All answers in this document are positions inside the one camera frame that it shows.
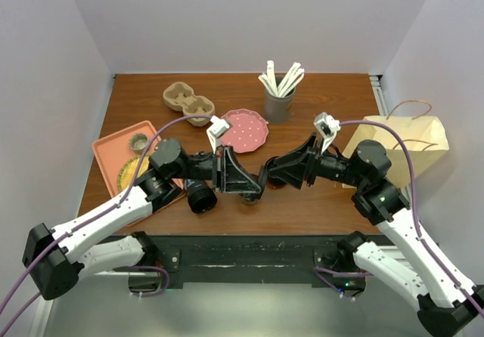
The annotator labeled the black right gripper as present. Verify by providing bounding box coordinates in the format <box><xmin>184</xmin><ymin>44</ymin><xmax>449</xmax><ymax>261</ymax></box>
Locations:
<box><xmin>269</xmin><ymin>131</ymin><xmax>366</xmax><ymax>189</ymax></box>

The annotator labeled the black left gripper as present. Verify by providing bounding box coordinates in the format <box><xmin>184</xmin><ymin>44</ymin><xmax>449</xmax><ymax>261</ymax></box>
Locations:
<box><xmin>169</xmin><ymin>144</ymin><xmax>261</xmax><ymax>192</ymax></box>

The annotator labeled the black takeout coffee cup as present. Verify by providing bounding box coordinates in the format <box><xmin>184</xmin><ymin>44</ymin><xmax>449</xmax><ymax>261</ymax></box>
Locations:
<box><xmin>241</xmin><ymin>193</ymin><xmax>261</xmax><ymax>206</ymax></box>

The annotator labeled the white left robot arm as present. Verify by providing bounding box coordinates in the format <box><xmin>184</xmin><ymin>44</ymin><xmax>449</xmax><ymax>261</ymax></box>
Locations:
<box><xmin>22</xmin><ymin>138</ymin><xmax>263</xmax><ymax>300</ymax></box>

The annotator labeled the grey straw holder cup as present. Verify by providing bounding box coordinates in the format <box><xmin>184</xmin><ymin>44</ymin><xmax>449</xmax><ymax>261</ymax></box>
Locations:
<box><xmin>263</xmin><ymin>88</ymin><xmax>296</xmax><ymax>124</ymax></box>

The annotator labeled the beige paper takeout bag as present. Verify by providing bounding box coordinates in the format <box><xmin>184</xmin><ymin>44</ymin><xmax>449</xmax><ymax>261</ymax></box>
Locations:
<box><xmin>343</xmin><ymin>112</ymin><xmax>449</xmax><ymax>188</ymax></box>

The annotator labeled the small grey woven coaster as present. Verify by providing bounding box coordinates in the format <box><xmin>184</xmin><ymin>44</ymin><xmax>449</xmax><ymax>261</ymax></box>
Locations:
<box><xmin>129</xmin><ymin>133</ymin><xmax>149</xmax><ymax>154</ymax></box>

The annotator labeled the yellow green woven coaster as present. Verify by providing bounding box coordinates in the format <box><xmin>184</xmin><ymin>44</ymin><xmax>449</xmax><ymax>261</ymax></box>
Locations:
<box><xmin>116</xmin><ymin>156</ymin><xmax>149</xmax><ymax>192</ymax></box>

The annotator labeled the pink polka dot plate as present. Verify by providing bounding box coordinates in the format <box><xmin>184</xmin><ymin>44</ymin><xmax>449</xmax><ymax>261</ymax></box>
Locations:
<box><xmin>221</xmin><ymin>109</ymin><xmax>269</xmax><ymax>153</ymax></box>

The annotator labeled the beige cardboard cup carrier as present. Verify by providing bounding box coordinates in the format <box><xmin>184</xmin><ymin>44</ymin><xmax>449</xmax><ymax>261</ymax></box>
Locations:
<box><xmin>163</xmin><ymin>82</ymin><xmax>215</xmax><ymax>127</ymax></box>

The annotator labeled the salmon pink tray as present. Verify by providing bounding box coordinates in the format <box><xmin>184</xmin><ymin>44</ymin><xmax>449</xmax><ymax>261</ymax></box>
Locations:
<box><xmin>92</xmin><ymin>120</ymin><xmax>157</xmax><ymax>197</ymax></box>

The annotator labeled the stack of black cups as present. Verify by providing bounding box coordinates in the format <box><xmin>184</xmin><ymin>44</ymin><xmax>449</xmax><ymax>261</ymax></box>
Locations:
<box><xmin>185</xmin><ymin>179</ymin><xmax>217</xmax><ymax>214</ymax></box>

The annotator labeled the white paper straw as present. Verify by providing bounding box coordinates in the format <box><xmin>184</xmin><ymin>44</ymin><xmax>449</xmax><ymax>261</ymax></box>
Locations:
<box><xmin>266</xmin><ymin>60</ymin><xmax>278</xmax><ymax>97</ymax></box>
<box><xmin>258</xmin><ymin>73</ymin><xmax>278</xmax><ymax>97</ymax></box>
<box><xmin>277</xmin><ymin>62</ymin><xmax>305</xmax><ymax>97</ymax></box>

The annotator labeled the black coffee cup lid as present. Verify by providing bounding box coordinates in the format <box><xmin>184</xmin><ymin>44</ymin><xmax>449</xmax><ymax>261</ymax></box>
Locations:
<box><xmin>256</xmin><ymin>166</ymin><xmax>269</xmax><ymax>199</ymax></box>

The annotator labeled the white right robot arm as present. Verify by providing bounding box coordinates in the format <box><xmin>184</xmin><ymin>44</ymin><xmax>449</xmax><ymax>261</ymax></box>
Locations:
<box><xmin>268</xmin><ymin>135</ymin><xmax>483</xmax><ymax>336</ymax></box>

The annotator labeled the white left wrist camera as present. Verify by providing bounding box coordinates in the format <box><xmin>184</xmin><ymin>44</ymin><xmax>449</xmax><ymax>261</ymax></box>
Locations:
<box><xmin>206</xmin><ymin>116</ymin><xmax>231</xmax><ymax>153</ymax></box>

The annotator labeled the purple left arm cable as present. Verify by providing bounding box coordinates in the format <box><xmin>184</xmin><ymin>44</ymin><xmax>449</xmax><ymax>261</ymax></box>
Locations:
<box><xmin>0</xmin><ymin>115</ymin><xmax>215</xmax><ymax>337</ymax></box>

